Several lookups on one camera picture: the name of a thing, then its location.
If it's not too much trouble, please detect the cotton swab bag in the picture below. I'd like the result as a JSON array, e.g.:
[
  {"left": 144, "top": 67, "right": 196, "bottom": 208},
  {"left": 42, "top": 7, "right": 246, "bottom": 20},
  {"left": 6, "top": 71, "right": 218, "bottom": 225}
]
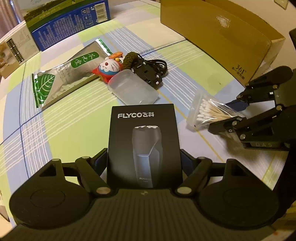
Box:
[{"left": 187, "top": 90, "right": 243, "bottom": 129}]

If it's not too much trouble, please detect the black FLYCO shaver box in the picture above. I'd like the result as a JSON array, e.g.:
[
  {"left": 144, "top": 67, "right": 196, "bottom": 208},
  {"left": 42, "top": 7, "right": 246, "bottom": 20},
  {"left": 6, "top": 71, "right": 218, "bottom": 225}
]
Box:
[{"left": 107, "top": 103, "right": 183, "bottom": 189}]

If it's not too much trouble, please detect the clear plastic soap case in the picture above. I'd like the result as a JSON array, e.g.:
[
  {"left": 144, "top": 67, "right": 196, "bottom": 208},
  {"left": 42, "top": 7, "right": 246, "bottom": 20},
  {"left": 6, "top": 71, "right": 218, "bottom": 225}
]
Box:
[{"left": 107, "top": 70, "right": 159, "bottom": 105}]

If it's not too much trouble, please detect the black cable bundle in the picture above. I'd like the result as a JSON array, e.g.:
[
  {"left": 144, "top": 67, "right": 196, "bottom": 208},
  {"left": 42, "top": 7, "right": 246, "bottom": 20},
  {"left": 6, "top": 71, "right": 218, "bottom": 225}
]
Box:
[{"left": 136, "top": 53, "right": 168, "bottom": 78}]

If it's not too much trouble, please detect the toy car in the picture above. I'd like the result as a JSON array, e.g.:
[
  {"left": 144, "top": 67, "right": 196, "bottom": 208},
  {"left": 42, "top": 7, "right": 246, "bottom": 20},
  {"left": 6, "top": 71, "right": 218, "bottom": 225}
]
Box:
[{"left": 131, "top": 60, "right": 163, "bottom": 89}]

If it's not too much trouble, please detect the large cardboard box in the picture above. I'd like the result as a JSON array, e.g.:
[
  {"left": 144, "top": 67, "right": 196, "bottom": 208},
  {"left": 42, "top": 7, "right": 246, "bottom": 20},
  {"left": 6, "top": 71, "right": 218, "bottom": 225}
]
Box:
[{"left": 161, "top": 0, "right": 285, "bottom": 85}]

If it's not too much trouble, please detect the plaid bed sheet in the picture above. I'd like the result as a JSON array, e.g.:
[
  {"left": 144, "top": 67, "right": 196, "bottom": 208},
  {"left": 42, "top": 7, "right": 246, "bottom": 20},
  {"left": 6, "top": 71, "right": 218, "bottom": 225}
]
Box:
[{"left": 0, "top": 0, "right": 290, "bottom": 229}]

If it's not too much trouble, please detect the silver green tea packet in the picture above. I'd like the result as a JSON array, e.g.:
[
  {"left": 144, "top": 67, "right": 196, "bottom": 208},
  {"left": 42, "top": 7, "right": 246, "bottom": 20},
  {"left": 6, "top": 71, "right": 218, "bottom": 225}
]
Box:
[{"left": 32, "top": 38, "right": 112, "bottom": 108}]

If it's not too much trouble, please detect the red Doraemon figurine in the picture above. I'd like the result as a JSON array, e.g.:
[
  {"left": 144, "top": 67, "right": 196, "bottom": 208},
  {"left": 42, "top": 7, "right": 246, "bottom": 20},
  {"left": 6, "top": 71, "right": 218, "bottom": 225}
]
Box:
[{"left": 91, "top": 52, "right": 124, "bottom": 84}]

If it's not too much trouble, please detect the white beige product box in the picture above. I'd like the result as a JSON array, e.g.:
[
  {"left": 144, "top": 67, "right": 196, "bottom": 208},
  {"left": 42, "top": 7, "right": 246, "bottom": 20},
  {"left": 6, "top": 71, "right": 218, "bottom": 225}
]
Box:
[{"left": 0, "top": 21, "right": 40, "bottom": 78}]

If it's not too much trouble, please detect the blue milk carton box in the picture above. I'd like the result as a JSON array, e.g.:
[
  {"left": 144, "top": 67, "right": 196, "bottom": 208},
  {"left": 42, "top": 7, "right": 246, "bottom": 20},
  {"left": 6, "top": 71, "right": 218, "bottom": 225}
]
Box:
[{"left": 17, "top": 0, "right": 110, "bottom": 51}]

